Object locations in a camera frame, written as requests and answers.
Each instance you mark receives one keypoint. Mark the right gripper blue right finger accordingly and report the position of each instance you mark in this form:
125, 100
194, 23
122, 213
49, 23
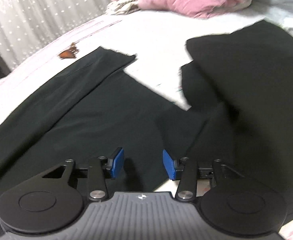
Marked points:
183, 170

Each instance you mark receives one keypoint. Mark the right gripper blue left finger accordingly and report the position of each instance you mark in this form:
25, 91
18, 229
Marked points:
101, 169

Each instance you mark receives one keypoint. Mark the black pants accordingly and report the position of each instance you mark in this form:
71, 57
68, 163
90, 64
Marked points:
93, 107

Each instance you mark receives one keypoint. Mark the black folded garment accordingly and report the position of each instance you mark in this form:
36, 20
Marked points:
243, 83

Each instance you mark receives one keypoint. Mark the cherry print bed sheet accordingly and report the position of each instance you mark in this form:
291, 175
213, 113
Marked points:
157, 40

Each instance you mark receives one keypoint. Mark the brown hair claw clip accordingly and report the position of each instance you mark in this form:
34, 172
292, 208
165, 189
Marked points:
70, 52

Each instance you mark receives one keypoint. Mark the striped folded garment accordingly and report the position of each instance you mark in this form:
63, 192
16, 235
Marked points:
122, 7

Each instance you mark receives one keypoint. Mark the grey star-patterned curtain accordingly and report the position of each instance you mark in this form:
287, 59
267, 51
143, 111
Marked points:
26, 26

